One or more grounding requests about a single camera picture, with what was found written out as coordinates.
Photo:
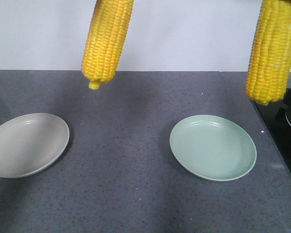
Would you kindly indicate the corn cob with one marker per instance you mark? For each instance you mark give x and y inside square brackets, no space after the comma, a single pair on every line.
[270,58]
[105,40]

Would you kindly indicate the pale green round plate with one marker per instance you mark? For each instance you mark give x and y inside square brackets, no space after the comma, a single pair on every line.
[213,148]

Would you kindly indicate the cream white round plate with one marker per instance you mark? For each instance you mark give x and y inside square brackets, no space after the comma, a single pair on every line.
[31,143]

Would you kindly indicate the black glass gas cooktop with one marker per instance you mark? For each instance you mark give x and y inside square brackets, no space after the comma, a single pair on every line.
[277,118]

